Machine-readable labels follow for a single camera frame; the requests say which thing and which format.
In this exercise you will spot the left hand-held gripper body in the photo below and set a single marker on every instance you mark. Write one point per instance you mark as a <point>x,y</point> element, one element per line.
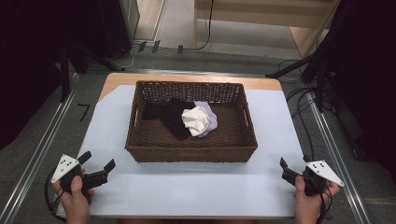
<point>64,166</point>

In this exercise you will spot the lavender cloth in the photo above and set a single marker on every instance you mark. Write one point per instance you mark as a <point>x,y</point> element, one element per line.
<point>211,117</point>

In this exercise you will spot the white cloth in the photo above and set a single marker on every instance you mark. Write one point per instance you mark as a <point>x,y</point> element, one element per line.
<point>195,120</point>

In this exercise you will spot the white table mat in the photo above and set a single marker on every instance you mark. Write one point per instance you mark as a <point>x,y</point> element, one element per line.
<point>193,186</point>

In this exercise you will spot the brown wicker basket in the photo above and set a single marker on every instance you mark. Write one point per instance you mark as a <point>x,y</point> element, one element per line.
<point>232,141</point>

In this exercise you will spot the black curtain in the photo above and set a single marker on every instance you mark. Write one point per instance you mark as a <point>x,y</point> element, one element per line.
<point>370,77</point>
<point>28,62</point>

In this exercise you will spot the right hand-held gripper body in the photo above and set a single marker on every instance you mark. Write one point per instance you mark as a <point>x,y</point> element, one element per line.
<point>323,171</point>

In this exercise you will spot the black cloth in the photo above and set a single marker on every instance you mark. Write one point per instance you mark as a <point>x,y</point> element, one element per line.
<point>172,119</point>

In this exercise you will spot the small black bracket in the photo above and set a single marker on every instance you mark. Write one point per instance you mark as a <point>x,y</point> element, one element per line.
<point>180,49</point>
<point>156,46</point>
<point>142,46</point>

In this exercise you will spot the metal floor rail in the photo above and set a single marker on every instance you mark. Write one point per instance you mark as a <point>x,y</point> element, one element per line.
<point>186,72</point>
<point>40,155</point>
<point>339,161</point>

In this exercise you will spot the person's right hand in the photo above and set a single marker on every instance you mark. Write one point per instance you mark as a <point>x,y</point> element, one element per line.
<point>306,205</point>

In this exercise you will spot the black stand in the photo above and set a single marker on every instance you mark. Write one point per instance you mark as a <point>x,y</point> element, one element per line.
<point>320,81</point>
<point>65,77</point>

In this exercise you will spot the dark cabinet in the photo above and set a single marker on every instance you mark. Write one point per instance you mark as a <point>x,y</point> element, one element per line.
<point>120,25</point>

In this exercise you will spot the light wooden desk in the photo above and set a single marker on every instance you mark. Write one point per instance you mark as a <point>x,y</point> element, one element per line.
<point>264,12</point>

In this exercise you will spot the person's left hand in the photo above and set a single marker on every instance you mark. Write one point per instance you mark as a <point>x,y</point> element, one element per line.
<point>75,202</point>

